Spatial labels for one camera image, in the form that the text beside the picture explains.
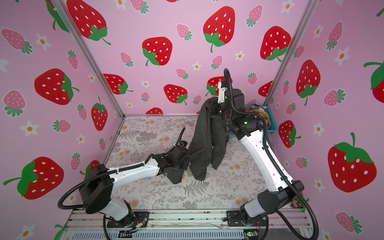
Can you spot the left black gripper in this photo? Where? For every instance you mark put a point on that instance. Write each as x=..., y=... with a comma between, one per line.
x=186, y=162

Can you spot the dark grey striped shirt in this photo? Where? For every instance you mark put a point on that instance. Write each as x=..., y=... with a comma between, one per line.
x=208, y=146

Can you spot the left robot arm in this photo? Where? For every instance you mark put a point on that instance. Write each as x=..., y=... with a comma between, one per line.
x=97, y=192

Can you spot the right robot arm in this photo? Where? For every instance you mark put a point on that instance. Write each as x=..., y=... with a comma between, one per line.
x=278, y=193

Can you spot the yellow plaid shirt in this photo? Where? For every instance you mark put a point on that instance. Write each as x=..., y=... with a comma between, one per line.
x=265, y=115

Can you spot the teal plastic basket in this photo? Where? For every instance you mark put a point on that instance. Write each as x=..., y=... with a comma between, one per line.
x=244, y=124

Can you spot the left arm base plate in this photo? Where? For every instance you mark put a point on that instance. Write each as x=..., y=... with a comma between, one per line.
x=131, y=220

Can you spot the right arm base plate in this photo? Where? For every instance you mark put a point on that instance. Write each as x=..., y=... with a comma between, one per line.
x=241, y=219

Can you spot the aluminium rail frame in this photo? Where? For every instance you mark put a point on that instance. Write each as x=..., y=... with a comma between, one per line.
x=208, y=224

